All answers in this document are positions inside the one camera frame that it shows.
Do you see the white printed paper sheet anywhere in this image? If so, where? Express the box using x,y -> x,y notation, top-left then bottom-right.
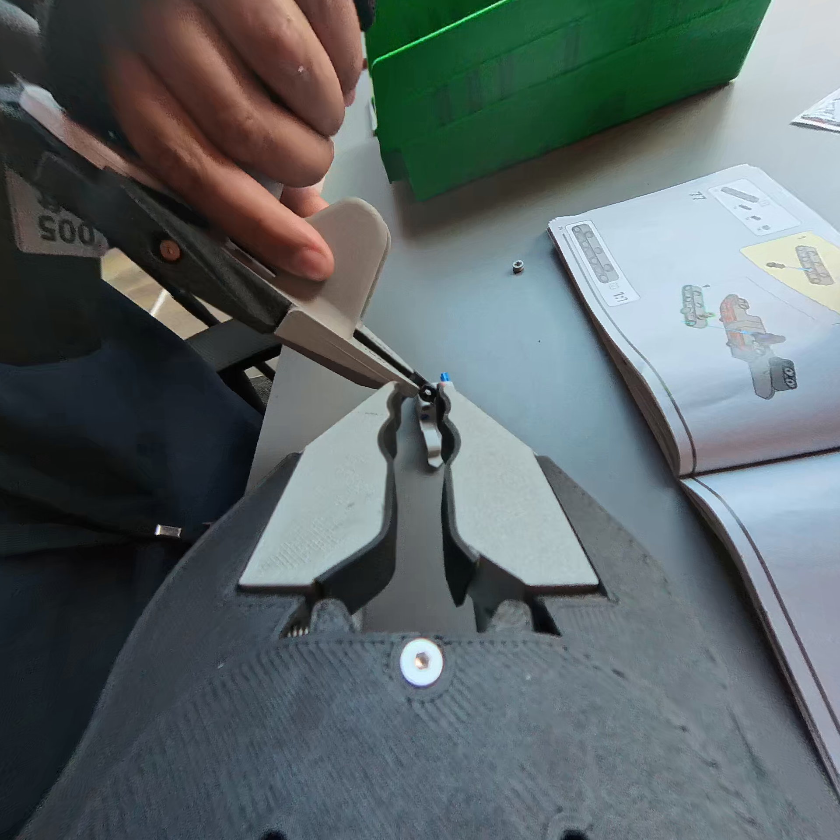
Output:
791,88 -> 840,132

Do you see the person's left hand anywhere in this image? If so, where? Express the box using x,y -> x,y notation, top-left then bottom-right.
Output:
98,0 -> 365,283

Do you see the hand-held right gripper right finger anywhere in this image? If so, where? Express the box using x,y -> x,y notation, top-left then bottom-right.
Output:
436,382 -> 601,608

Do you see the green plastic bin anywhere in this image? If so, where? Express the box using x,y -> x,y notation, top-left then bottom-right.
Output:
364,0 -> 774,203

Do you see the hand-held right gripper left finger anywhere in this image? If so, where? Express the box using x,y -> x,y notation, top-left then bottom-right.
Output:
238,382 -> 404,614

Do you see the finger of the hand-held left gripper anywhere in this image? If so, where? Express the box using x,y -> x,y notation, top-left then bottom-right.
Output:
354,325 -> 434,396
274,197 -> 411,388

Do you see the grey lego beam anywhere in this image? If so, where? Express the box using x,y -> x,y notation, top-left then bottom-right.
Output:
413,394 -> 450,470

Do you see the person's dark clothing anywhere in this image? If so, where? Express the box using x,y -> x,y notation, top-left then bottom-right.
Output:
0,308 -> 263,834

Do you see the open lego instruction booklet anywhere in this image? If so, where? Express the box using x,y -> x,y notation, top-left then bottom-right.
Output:
548,164 -> 840,782

